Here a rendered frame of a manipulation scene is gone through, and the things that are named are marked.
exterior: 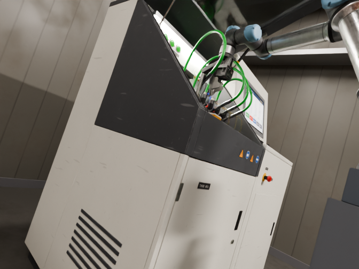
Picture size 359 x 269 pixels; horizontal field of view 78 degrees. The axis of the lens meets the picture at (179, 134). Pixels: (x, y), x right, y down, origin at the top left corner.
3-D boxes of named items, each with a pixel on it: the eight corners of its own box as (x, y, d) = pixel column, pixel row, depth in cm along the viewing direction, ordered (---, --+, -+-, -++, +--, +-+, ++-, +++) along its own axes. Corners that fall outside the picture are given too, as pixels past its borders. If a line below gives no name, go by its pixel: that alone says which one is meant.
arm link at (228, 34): (236, 22, 108) (223, 26, 115) (230, 42, 107) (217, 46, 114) (246, 31, 113) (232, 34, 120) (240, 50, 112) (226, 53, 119)
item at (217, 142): (192, 156, 72) (206, 110, 74) (181, 153, 75) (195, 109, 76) (255, 176, 120) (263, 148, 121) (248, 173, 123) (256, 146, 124)
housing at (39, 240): (36, 287, 101) (140, -9, 112) (18, 254, 119) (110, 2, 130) (198, 246, 208) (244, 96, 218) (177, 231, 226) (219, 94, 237)
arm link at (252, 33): (267, 33, 106) (248, 38, 115) (255, 18, 99) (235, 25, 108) (263, 48, 106) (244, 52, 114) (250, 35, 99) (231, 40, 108)
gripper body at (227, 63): (224, 75, 106) (231, 52, 107) (209, 74, 112) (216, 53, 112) (231, 82, 112) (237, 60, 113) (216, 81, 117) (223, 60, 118)
